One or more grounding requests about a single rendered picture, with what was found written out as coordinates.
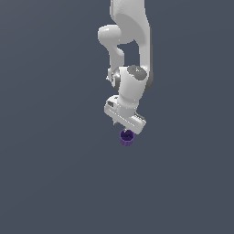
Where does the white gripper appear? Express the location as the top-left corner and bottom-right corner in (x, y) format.
(103, 94), (147, 135)

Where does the small purple cup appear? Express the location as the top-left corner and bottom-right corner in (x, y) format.
(119, 128), (135, 147)

